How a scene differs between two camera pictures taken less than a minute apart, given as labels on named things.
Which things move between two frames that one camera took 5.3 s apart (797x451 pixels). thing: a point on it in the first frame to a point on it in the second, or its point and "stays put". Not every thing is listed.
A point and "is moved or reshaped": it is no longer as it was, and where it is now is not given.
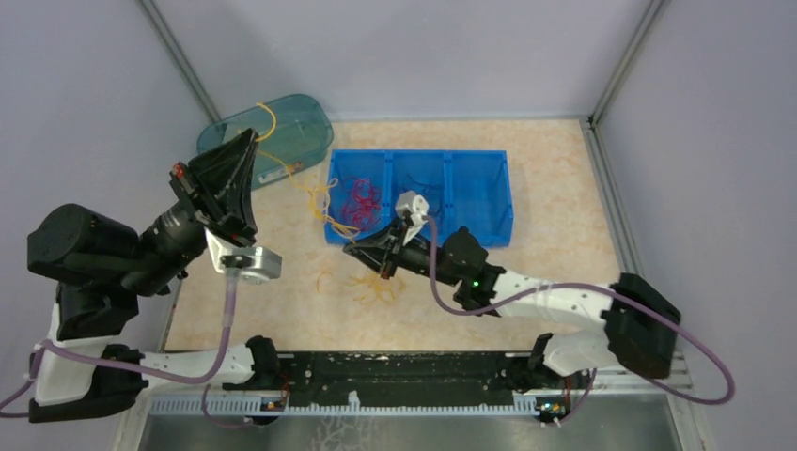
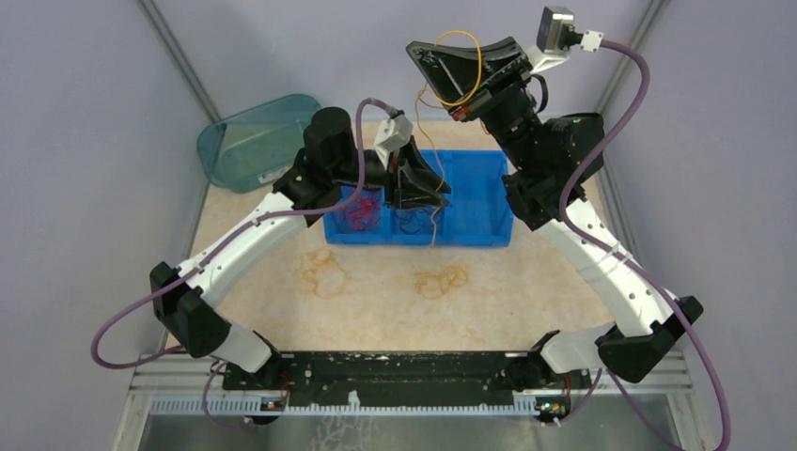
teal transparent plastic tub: x=289 y=132 stays put
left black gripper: x=224 y=197 to x=410 y=168
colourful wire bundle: x=383 y=288 is moved or reshaped
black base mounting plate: x=415 y=379 stays put
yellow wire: x=319 y=194 to x=320 y=273
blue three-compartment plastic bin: x=467 y=189 stays put
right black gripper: x=378 y=251 to x=451 y=72
